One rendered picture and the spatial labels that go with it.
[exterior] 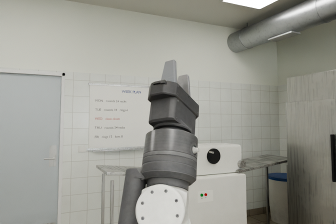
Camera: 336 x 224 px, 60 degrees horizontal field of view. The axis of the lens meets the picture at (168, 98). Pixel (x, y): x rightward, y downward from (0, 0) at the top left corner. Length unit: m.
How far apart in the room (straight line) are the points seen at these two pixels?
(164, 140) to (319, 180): 3.39
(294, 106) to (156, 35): 2.06
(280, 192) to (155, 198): 4.36
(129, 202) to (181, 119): 0.15
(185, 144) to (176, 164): 0.03
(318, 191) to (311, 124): 0.75
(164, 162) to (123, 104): 3.47
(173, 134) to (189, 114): 0.07
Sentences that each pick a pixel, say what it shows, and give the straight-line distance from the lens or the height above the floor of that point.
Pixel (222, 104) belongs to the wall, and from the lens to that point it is 4.62.
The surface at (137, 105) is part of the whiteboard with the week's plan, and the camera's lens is 3.96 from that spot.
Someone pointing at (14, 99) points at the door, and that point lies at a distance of 3.79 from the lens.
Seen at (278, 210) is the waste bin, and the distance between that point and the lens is 4.83.
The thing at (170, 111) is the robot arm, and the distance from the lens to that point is 0.46.
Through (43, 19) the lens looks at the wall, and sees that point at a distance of 3.95.
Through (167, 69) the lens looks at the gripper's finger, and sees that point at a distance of 0.52.
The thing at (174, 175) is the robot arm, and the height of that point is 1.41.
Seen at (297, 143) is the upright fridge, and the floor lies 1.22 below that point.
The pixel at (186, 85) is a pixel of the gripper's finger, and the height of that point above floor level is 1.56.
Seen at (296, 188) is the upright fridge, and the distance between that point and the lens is 4.01.
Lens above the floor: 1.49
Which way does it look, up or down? 5 degrees up
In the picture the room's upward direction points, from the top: straight up
